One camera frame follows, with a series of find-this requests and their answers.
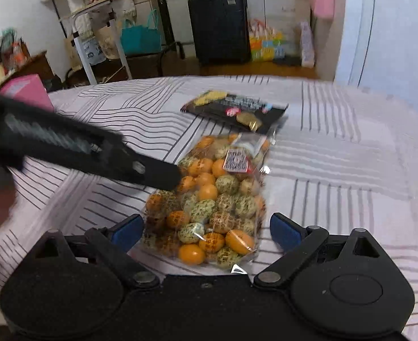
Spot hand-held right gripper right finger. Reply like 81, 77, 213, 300
253, 212, 390, 290

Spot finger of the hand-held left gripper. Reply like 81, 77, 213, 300
100, 138, 182, 192

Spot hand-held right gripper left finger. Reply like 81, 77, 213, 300
28, 214, 160, 290

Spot pink cardboard box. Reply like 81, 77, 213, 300
0, 74, 55, 112

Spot clear bag of coated peanuts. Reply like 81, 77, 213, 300
138, 131, 277, 270

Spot brown wooden cabinet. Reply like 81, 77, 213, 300
0, 51, 58, 91

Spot striped bed sheet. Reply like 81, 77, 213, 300
0, 74, 418, 334

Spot white printed bag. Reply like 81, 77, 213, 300
79, 37, 106, 66

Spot black snack bar packet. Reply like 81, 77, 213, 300
180, 90, 289, 135

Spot teal tote bag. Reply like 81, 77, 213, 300
120, 9, 163, 57

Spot black suitcase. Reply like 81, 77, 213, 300
188, 0, 251, 66

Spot black item on floor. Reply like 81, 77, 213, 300
274, 55, 302, 66

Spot colourful cardboard box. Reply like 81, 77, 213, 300
248, 19, 288, 63

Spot white pink tall packet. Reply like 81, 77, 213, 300
299, 21, 316, 68

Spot white door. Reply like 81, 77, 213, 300
333, 0, 418, 89

